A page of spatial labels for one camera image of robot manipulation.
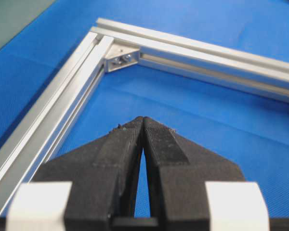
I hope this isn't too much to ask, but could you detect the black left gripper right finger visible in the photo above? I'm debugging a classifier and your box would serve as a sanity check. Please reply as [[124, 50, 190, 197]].
[[143, 117, 245, 223]]

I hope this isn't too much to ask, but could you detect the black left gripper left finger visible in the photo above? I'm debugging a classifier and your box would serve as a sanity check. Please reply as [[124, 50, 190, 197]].
[[32, 116, 143, 224]]

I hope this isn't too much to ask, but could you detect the blue table mat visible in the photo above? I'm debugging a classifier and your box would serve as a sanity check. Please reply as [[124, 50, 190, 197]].
[[0, 0, 289, 217]]

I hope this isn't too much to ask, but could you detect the aluminium extrusion frame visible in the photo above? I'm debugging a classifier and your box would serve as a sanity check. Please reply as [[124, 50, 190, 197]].
[[0, 18, 289, 215]]

